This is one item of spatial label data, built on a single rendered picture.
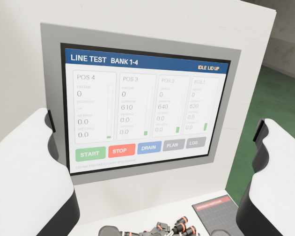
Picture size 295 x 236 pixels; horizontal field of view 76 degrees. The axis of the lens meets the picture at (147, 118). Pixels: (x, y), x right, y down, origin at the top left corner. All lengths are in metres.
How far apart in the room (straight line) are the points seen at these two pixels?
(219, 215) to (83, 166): 0.46
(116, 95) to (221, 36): 0.30
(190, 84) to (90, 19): 0.27
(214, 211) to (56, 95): 0.58
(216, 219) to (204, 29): 0.55
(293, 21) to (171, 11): 9.25
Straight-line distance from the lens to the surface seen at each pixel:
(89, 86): 0.41
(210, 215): 0.70
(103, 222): 0.61
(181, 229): 0.59
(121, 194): 0.57
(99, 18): 0.41
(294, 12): 9.74
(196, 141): 0.58
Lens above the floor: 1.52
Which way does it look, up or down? 32 degrees down
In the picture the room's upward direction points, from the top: 13 degrees clockwise
